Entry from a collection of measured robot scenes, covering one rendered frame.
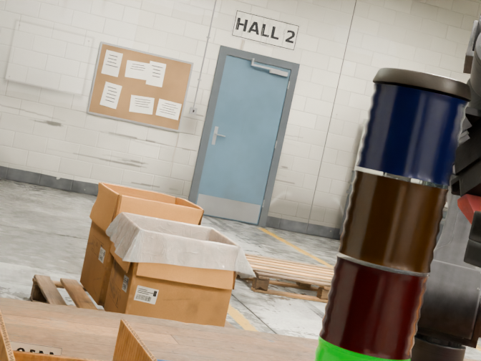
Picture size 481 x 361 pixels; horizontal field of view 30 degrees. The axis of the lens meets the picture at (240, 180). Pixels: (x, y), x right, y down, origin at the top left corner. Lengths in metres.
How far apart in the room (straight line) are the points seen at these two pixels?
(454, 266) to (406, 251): 0.69
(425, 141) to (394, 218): 0.03
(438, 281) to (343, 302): 0.67
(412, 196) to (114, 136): 11.11
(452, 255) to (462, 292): 0.06
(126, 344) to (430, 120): 0.51
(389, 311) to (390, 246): 0.03
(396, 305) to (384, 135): 0.07
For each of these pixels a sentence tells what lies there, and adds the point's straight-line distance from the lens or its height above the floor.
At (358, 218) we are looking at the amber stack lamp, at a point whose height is 1.14.
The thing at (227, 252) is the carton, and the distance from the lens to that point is 4.14.
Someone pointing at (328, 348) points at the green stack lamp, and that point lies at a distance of 0.36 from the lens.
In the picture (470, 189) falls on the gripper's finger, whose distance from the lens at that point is 0.94.
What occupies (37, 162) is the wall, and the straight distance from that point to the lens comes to 11.37.
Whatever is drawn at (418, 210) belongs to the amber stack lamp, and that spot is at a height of 1.14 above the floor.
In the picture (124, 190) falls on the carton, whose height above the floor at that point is 0.70.
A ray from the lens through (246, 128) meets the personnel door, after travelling 11.76.
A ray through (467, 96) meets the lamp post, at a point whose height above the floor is 1.19.
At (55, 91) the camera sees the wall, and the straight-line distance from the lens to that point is 11.34.
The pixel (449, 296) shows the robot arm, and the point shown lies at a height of 1.03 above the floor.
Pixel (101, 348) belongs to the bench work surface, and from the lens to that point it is 1.00.
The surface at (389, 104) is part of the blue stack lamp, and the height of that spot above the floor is 1.18.
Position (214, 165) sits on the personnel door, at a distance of 11.69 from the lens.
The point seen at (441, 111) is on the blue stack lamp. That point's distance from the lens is 0.35.
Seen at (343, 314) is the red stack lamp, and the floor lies 1.10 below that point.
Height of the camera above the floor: 1.16
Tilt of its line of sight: 3 degrees down
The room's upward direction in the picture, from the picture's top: 12 degrees clockwise
